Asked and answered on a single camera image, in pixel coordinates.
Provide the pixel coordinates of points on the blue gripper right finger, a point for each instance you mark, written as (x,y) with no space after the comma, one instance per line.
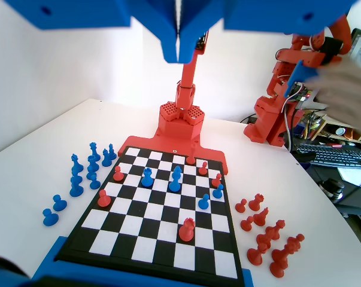
(192,21)

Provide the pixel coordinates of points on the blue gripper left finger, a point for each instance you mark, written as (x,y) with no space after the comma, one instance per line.
(165,24)

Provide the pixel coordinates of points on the red leader arm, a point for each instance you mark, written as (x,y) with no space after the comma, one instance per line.
(267,119)

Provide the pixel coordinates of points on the blue chess rook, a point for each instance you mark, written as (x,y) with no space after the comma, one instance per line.
(146,179)

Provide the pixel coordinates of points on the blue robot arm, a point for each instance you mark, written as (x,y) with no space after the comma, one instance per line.
(3,275)

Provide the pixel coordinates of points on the red robot arm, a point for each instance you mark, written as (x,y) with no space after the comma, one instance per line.
(180,122)

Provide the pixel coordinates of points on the red piece bottom edge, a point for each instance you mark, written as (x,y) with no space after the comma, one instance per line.
(192,158)

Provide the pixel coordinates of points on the blue chess queen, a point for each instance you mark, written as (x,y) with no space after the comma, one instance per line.
(93,148)

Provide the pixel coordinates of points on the red chess pawn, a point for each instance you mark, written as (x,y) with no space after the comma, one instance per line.
(216,181)
(103,200)
(246,224)
(241,207)
(294,242)
(202,169)
(118,175)

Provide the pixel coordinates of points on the blue chess pawn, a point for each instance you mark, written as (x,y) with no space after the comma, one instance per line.
(218,192)
(60,204)
(203,203)
(93,182)
(180,175)
(50,218)

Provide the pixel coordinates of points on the black white chessboard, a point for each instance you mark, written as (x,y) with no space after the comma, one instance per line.
(156,209)

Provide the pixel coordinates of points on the red chess rook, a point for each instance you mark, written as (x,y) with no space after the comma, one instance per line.
(186,231)
(256,203)

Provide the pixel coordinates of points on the person's hand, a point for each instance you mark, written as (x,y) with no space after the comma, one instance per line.
(345,89)

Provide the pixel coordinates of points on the blue bishop centre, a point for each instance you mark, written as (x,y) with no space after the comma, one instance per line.
(174,185)

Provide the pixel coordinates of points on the wooden desk organizer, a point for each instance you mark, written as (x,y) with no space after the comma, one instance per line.
(328,120)

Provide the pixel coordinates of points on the black keyboard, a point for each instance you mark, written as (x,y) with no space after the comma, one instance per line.
(333,155)

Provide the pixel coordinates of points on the black desk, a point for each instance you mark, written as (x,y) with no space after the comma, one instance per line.
(324,174)

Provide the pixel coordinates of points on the black computer mouse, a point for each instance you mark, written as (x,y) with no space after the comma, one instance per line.
(333,188)

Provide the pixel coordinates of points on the blue electronics bracket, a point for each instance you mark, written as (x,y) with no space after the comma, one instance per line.
(294,77)

